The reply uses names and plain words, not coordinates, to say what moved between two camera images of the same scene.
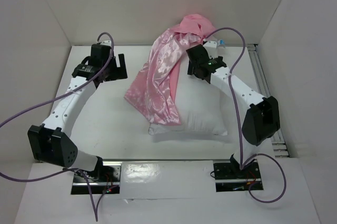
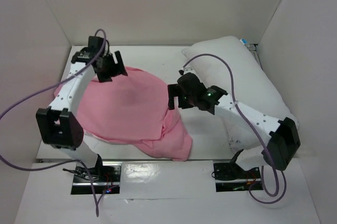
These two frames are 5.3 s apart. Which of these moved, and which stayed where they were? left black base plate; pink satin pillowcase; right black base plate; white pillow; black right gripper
Moved: pink satin pillowcase; white pillow; black right gripper
Stayed: right black base plate; left black base plate
